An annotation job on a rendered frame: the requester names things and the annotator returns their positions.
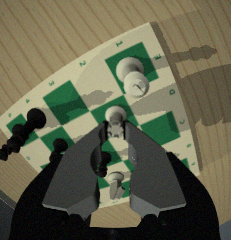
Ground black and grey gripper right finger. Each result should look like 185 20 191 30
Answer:
123 120 221 240

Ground green and cream chessboard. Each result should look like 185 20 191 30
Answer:
0 22 200 208

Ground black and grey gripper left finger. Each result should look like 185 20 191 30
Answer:
8 120 109 240

